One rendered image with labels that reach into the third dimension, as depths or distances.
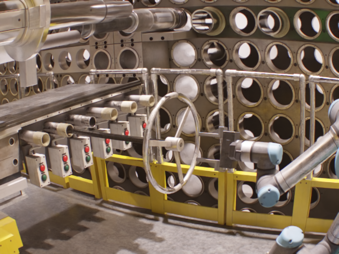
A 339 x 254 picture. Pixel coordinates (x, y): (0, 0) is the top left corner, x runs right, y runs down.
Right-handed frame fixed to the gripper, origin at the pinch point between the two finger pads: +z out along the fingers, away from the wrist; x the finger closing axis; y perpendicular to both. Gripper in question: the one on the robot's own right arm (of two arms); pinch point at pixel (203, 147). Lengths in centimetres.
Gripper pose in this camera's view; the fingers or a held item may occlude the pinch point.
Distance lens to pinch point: 158.5
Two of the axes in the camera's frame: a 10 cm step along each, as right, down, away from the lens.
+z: -8.4, -0.7, 5.4
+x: 0.9, -10.0, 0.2
